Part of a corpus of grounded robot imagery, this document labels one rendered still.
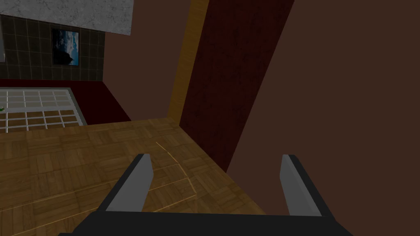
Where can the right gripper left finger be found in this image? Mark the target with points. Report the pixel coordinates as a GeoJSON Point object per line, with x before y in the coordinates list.
{"type": "Point", "coordinates": [133, 188]}

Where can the dark red door leaf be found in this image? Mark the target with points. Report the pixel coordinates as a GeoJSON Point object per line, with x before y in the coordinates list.
{"type": "Point", "coordinates": [226, 75]}

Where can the blue sky wall picture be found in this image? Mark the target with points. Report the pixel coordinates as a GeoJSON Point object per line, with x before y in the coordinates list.
{"type": "Point", "coordinates": [66, 47]}

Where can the white grid window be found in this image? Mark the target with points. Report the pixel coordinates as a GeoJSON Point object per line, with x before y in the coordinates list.
{"type": "Point", "coordinates": [37, 109]}

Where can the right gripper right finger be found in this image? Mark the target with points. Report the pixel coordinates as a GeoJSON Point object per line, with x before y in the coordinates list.
{"type": "Point", "coordinates": [300, 190]}

